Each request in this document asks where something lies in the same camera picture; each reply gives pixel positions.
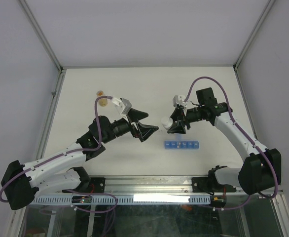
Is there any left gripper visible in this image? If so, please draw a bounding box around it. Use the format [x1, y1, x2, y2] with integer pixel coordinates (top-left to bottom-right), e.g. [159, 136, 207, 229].
[102, 108, 158, 144]

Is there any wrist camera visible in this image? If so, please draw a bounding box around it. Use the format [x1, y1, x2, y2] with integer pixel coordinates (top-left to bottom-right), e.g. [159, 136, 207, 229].
[172, 95, 187, 109]
[110, 97, 132, 117]

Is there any amber pill bottle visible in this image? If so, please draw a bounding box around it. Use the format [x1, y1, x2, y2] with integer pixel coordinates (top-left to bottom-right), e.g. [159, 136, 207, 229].
[96, 90, 108, 107]

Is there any white cap pill bottle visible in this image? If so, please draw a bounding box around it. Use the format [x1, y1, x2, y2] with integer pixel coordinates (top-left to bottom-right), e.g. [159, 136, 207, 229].
[161, 117, 174, 130]

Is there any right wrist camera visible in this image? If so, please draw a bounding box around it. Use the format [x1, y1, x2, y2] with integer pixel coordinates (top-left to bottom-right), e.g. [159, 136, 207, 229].
[172, 95, 187, 109]

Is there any blue weekly pill organizer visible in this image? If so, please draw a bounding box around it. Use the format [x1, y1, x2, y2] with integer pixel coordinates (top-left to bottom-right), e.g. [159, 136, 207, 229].
[164, 134, 200, 150]

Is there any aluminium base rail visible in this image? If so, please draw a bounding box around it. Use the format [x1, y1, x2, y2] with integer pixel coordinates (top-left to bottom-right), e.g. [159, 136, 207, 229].
[17, 174, 283, 196]

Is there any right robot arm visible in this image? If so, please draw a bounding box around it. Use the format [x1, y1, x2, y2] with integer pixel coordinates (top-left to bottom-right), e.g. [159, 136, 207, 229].
[161, 87, 282, 195]

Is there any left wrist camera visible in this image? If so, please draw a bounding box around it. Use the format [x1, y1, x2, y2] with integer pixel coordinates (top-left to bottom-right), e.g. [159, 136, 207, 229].
[110, 97, 132, 117]

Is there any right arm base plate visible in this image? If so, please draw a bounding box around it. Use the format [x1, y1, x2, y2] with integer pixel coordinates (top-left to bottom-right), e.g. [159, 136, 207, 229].
[191, 165, 236, 196]

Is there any white slotted cable duct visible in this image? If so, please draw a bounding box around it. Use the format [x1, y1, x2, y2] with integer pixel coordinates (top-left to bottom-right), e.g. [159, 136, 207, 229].
[31, 194, 211, 206]

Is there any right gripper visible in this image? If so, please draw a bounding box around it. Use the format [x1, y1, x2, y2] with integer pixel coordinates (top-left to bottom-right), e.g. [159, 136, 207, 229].
[167, 106, 205, 134]

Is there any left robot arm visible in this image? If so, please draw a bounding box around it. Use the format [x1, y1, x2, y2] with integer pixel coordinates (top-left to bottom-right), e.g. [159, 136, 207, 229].
[0, 109, 159, 210]

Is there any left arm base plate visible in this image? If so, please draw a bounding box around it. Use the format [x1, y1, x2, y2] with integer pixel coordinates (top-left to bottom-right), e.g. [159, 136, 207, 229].
[73, 177, 106, 193]

